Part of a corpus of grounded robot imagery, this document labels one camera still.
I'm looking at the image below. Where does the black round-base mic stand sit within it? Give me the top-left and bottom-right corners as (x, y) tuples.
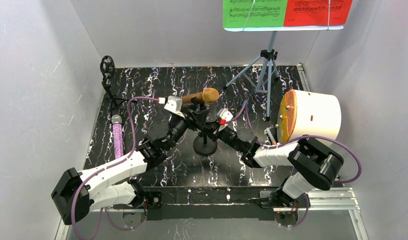
(193, 103), (218, 157)

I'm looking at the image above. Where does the gold microphone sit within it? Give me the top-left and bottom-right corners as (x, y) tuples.
(181, 87), (220, 105)

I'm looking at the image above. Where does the purple glitter microphone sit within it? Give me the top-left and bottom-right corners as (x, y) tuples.
(111, 114), (124, 159)

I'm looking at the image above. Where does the black tripod mic stand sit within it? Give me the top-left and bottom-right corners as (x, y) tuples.
(99, 55), (128, 112)

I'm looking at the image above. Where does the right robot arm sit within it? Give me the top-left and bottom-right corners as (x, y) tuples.
(202, 123), (344, 208)

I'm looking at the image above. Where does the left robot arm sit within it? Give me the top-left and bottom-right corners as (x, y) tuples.
(51, 105), (209, 225)

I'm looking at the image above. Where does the white marker orange cap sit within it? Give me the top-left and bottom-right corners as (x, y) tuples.
(264, 127), (278, 145)

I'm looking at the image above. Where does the white drum orange head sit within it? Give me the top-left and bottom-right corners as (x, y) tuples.
(275, 89), (342, 144)

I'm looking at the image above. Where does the grey tripod music stand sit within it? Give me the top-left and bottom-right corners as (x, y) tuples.
(222, 31), (280, 122)

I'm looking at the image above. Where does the green sheet music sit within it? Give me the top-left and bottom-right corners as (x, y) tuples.
(222, 0), (288, 29)

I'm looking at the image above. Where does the red sheet music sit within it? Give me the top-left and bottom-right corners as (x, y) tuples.
(283, 0), (353, 27)

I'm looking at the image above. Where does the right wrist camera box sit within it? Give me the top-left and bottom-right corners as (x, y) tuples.
(216, 108), (234, 126)

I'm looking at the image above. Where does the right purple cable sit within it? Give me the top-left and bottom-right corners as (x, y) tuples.
(218, 100), (363, 229)

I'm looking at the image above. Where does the purple cable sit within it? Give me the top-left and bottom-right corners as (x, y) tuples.
(218, 100), (363, 229)
(70, 96), (167, 240)

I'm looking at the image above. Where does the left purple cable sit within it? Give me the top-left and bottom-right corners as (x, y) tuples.
(70, 96), (167, 240)

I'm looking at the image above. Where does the aluminium base frame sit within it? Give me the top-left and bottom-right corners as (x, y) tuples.
(55, 186), (368, 240)

